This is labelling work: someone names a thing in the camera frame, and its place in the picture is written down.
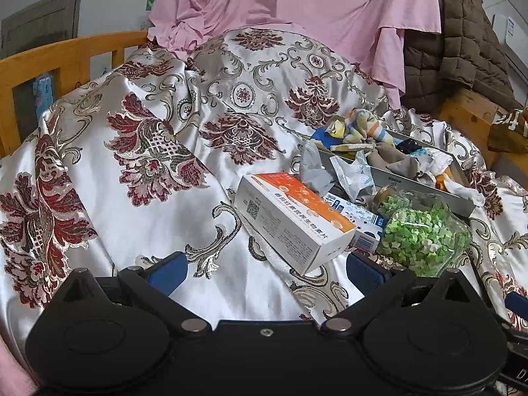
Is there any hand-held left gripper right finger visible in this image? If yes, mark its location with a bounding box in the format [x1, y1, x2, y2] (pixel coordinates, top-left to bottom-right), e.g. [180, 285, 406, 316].
[319, 251, 478, 336]

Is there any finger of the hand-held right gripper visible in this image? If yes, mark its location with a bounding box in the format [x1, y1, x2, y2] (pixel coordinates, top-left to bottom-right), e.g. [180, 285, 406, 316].
[480, 291, 528, 341]

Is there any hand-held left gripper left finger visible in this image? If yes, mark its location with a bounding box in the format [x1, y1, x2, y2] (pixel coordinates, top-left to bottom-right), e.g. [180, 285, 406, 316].
[53, 251, 212, 336]

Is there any grey box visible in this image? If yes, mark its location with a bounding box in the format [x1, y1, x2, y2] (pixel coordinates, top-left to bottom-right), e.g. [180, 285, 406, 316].
[318, 129, 476, 220]

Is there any white towel with blue patch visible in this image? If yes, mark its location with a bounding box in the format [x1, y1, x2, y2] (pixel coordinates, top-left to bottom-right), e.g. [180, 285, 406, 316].
[412, 148, 486, 208]

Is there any striped sock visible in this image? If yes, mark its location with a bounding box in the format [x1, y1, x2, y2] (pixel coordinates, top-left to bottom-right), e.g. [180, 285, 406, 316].
[329, 108, 385, 148]

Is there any person's left forearm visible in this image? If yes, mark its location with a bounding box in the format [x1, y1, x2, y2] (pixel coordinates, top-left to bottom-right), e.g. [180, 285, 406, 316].
[0, 332, 39, 396]

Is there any small white and blue carton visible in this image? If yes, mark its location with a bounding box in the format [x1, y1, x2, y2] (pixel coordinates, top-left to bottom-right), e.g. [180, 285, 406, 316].
[321, 192, 387, 253]

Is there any jar of green paper stars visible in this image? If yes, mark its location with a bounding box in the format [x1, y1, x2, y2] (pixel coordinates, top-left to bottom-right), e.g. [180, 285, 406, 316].
[372, 187, 474, 278]

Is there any white and orange carton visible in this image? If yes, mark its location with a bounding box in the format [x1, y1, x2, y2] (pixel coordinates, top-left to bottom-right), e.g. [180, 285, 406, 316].
[233, 172, 358, 277]

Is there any clear plastic bag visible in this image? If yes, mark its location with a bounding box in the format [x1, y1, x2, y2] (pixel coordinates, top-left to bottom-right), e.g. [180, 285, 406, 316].
[329, 150, 377, 201]

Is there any floral satin blanket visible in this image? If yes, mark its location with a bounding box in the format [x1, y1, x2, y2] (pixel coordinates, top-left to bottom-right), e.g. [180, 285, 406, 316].
[0, 28, 528, 380]

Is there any grey crumpled cloth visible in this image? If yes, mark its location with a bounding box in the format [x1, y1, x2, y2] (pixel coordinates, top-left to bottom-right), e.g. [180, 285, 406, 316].
[296, 139, 338, 195]

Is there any colourful printed cloth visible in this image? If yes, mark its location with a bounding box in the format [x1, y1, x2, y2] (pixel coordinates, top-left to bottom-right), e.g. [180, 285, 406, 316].
[311, 126, 364, 152]

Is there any brown printed bag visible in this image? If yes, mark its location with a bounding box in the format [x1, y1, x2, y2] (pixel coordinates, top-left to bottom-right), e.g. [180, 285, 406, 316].
[487, 107, 528, 154]

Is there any light blue paper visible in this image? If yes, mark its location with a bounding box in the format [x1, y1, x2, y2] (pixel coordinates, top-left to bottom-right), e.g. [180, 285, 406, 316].
[33, 72, 57, 121]

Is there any brown quilted jacket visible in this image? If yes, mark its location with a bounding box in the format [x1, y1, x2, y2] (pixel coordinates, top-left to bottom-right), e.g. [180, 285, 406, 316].
[402, 0, 524, 117]

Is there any white air conditioner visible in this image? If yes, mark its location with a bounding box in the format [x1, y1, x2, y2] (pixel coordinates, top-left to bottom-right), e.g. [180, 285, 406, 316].
[492, 12, 528, 84]

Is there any pink cloth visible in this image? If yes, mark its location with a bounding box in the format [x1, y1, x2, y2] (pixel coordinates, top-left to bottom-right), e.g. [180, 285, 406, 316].
[146, 0, 443, 111]

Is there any grey wall panel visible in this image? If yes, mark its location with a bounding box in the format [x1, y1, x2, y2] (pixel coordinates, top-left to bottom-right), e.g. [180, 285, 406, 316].
[0, 0, 83, 59]

